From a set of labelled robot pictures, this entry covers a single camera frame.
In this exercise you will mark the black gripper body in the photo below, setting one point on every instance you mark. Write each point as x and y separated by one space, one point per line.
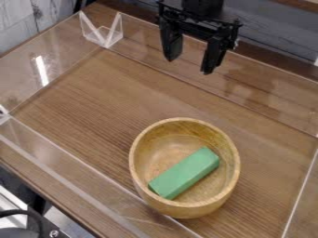
197 18

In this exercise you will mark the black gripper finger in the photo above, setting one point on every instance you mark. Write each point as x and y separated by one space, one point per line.
171 42
213 53

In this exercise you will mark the green rectangular block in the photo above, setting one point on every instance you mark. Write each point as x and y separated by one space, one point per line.
184 174

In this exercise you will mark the brown wooden bowl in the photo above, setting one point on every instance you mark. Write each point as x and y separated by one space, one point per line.
161 145

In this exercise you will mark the clear acrylic corner bracket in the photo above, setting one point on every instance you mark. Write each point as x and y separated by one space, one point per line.
104 36

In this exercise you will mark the clear acrylic tray wall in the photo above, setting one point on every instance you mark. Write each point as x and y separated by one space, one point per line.
96 202

